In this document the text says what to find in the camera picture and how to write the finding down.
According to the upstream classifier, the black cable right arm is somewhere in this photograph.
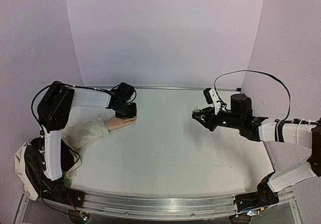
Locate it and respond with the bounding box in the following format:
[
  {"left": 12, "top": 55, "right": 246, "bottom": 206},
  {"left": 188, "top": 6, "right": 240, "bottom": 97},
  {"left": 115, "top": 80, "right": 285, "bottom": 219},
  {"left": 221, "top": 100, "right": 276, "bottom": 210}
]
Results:
[{"left": 214, "top": 69, "right": 321, "bottom": 124}]

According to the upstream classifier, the beige sleeve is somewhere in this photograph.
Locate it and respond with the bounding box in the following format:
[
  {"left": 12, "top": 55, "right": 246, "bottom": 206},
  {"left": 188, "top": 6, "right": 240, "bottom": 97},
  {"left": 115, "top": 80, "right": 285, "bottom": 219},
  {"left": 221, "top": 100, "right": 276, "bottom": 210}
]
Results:
[{"left": 14, "top": 117, "right": 110, "bottom": 201}]

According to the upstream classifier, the aluminium back table rail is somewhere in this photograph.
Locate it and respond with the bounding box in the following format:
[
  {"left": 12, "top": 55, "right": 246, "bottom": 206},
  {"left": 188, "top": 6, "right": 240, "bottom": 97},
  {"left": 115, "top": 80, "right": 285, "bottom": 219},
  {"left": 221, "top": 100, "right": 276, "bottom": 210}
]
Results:
[{"left": 86, "top": 85, "right": 242, "bottom": 92}]

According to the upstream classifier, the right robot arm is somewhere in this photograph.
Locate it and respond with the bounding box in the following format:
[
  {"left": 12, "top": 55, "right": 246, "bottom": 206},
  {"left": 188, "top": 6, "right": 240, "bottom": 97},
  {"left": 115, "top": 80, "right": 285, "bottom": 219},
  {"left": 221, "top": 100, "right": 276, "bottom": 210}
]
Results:
[{"left": 192, "top": 88, "right": 320, "bottom": 195}]

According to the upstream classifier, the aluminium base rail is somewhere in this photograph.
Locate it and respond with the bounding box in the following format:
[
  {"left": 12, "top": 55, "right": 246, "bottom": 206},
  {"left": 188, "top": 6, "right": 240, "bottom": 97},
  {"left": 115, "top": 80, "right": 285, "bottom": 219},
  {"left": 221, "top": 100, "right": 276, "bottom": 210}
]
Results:
[{"left": 13, "top": 187, "right": 302, "bottom": 223}]

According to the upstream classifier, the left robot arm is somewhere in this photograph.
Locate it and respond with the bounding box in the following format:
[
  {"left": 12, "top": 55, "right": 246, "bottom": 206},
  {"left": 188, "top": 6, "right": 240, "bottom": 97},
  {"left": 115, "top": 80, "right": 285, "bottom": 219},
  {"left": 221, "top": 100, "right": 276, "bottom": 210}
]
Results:
[{"left": 31, "top": 81, "right": 137, "bottom": 181}]

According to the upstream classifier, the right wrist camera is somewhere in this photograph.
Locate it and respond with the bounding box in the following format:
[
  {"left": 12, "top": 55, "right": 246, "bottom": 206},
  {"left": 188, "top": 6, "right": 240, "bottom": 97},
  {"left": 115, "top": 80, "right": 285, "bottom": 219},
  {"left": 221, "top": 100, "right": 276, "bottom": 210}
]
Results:
[{"left": 203, "top": 87, "right": 227, "bottom": 115}]

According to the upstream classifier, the mannequin hand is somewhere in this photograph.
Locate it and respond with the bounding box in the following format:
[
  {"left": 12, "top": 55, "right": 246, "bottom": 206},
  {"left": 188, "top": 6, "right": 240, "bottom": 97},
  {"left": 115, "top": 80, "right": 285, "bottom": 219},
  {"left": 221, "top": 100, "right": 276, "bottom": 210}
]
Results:
[{"left": 105, "top": 117, "right": 137, "bottom": 131}]

